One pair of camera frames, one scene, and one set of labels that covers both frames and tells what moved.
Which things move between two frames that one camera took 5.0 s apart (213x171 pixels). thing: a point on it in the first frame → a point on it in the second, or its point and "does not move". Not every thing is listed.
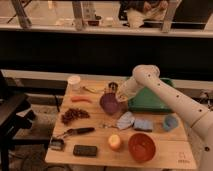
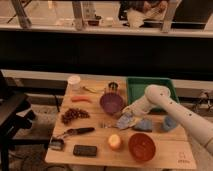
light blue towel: x=126 y=121 does not move
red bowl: x=141 y=146 does not move
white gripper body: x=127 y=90 → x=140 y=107
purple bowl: x=109 y=103 does not move
